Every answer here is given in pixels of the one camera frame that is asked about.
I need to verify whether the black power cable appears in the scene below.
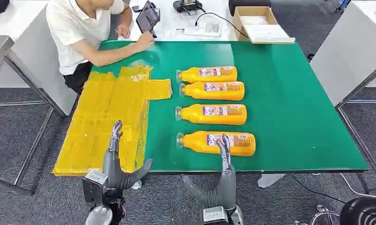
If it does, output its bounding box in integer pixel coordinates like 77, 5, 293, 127
195, 12, 250, 39

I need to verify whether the silver cable loop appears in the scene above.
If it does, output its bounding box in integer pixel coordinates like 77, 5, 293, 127
294, 205, 341, 225

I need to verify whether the black tablet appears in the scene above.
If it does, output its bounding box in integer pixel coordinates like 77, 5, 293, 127
136, 0, 161, 38

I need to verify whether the person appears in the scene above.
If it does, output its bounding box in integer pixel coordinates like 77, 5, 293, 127
46, 0, 155, 95

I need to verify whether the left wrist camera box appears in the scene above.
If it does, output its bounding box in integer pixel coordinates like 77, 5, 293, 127
82, 170, 108, 206

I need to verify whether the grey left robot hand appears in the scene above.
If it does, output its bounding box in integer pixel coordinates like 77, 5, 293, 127
101, 120, 153, 191

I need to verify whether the black controller device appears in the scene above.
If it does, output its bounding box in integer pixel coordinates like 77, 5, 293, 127
173, 0, 206, 15

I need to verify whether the yellow plastic sheet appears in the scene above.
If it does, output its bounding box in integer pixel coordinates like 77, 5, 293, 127
52, 64, 173, 177

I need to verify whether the clear plastic container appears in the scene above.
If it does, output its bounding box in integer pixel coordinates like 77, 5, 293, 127
203, 18, 223, 34

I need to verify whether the blue metal frame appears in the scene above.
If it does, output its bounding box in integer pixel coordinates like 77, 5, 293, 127
335, 0, 352, 13

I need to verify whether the orange drink bottle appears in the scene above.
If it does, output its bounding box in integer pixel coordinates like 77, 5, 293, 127
176, 66, 238, 84
176, 130, 257, 157
175, 104, 248, 126
179, 81, 245, 101

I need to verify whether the white power strip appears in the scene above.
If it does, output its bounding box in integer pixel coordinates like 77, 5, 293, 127
184, 26, 222, 38

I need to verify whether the open cardboard box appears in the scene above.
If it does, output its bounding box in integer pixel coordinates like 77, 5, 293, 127
232, 6, 279, 42

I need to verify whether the black floor cable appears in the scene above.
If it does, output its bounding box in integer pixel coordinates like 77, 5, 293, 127
291, 174, 347, 205

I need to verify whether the black ribbed round object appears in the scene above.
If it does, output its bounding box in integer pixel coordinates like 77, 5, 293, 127
339, 196, 376, 225

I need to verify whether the black case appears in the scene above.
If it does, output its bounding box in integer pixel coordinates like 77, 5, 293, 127
228, 0, 272, 17

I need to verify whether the green table mat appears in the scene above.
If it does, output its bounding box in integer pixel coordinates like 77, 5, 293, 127
91, 40, 369, 173

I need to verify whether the white flat board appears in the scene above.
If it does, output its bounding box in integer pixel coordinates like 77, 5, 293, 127
243, 24, 296, 45

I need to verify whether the white table with steel legs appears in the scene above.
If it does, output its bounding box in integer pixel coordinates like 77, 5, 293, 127
0, 0, 80, 196
310, 0, 376, 187

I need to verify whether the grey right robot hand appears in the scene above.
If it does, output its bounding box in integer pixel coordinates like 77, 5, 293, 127
182, 134, 237, 209

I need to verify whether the white floor cable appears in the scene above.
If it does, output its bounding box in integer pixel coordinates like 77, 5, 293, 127
339, 172, 376, 199

